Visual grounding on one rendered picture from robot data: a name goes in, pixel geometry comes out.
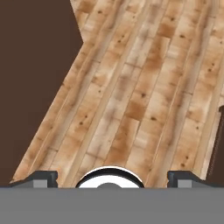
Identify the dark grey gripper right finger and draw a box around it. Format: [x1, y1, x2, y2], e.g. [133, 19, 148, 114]
[166, 170, 221, 189]

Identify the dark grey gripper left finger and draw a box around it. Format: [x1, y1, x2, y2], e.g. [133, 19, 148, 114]
[8, 170, 60, 189]

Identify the white round object black rim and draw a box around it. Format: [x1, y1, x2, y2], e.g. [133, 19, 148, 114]
[74, 165, 145, 189]

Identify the dark brown cabinet panel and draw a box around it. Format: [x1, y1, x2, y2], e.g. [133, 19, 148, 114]
[205, 104, 224, 186]

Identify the dark brown cupboard run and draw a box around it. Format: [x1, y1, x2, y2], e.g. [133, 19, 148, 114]
[0, 0, 86, 187]

